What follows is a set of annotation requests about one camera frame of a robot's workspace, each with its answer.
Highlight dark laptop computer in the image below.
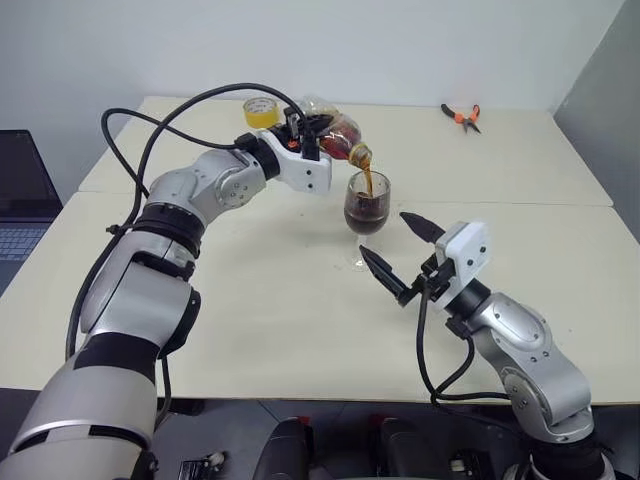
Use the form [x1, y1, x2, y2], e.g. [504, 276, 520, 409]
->
[0, 129, 64, 296]

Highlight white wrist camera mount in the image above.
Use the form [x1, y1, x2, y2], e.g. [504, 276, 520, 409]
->
[433, 219, 490, 316]
[257, 128, 334, 195]

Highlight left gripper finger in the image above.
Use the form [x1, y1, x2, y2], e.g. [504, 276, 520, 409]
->
[302, 114, 342, 133]

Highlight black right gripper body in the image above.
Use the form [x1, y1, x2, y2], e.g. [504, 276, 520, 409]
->
[398, 252, 454, 307]

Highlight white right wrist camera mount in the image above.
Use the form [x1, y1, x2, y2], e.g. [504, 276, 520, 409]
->
[433, 219, 490, 316]

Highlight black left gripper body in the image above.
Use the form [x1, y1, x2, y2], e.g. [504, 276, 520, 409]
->
[272, 104, 324, 163]

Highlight clear wine glass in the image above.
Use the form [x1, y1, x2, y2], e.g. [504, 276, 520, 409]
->
[343, 169, 392, 272]

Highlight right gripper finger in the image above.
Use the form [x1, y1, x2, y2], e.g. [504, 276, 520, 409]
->
[358, 243, 413, 298]
[399, 211, 447, 247]

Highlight yellow tape roll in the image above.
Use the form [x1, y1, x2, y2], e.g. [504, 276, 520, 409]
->
[243, 96, 282, 130]

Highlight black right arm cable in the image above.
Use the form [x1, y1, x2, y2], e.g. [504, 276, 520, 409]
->
[415, 287, 512, 406]

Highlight dark rounded shape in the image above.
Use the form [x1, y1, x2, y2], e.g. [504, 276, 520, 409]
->
[269, 417, 316, 480]
[377, 417, 431, 480]

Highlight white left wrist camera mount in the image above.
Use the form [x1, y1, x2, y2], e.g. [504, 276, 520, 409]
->
[257, 128, 334, 195]

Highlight plastic bottle with dark drink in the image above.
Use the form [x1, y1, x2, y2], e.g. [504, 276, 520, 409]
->
[292, 93, 375, 174]

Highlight orange black pliers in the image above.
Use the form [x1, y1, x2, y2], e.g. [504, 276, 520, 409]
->
[440, 103, 483, 135]

